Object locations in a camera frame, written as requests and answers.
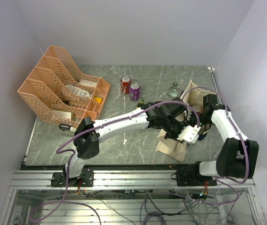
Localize aluminium mounting rail frame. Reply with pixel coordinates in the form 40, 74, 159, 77
0, 169, 267, 225

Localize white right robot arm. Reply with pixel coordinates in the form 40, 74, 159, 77
190, 94, 259, 186

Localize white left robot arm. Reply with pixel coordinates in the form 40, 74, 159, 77
62, 98, 187, 186

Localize red cola can rear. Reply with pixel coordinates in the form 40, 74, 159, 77
120, 75, 132, 94

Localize black grey stapler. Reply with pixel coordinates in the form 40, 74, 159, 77
59, 123, 77, 133

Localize white box rear slot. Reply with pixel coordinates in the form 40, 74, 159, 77
79, 79, 97, 88

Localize white oval blister pack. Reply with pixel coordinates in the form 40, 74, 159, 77
65, 84, 90, 98

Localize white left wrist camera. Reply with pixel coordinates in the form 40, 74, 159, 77
177, 125, 200, 144

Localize white box front slot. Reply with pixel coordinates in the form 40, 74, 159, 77
54, 111, 73, 120

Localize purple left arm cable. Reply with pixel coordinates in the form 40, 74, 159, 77
29, 98, 201, 223

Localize clear Chang bottle rear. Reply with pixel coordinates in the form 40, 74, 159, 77
165, 82, 178, 101

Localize white box slot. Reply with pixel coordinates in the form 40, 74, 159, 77
54, 111, 73, 120
79, 79, 97, 88

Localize yellow sticky note block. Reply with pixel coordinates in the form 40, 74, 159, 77
94, 96, 103, 104

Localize purple Fanta can rear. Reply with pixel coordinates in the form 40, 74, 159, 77
129, 82, 141, 101

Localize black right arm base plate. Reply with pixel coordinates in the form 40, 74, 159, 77
171, 171, 217, 187

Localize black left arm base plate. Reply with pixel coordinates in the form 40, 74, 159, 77
51, 168, 94, 188

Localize loose cables under frame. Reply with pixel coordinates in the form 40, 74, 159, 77
60, 185, 242, 225

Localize pink plastic file organizer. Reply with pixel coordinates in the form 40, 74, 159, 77
17, 45, 111, 127

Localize green Perrier glass bottle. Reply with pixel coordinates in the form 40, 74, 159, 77
135, 97, 145, 109

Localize cream canvas tote bag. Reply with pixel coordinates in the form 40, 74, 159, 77
156, 81, 216, 162

